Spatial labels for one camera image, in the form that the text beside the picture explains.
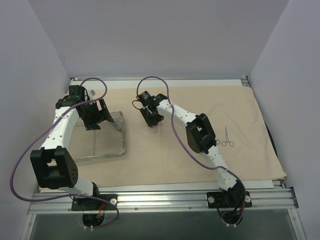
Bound steel forceps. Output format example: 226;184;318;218
113;121;124;132

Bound aluminium table edge rail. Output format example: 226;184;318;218
240;76;250;88

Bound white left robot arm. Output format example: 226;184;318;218
30;85;114;210

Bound aluminium front rail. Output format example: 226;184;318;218
28;188;299;214

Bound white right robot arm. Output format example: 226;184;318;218
137;91;245;207

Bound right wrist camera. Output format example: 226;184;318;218
137;91;152;106

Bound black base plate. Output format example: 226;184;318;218
71;193;118;211
206;191;244;209

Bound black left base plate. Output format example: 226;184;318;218
71;193;118;211

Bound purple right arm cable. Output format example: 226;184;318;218
136;75;245;226

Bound steel surgical scissors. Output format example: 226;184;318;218
221;127;235;147

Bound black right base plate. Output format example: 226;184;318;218
206;191;244;209

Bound beige cloth wrap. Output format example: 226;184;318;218
76;86;286;187

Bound wire mesh instrument tray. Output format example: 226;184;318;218
68;111;126;163

